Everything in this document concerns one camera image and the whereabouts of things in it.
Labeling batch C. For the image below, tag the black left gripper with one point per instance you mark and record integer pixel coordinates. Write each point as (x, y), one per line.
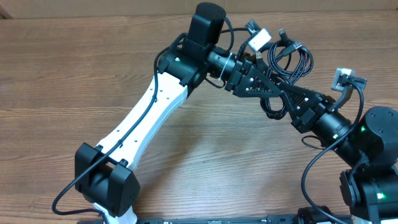
(239, 81)

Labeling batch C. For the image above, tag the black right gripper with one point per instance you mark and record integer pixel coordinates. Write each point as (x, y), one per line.
(314, 104)

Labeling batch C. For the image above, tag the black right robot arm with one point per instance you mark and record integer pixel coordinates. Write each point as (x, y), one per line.
(368, 145)

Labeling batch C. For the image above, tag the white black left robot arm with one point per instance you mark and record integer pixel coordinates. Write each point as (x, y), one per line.
(105, 172)

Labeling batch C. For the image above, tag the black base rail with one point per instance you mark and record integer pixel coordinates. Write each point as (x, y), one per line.
(270, 219)

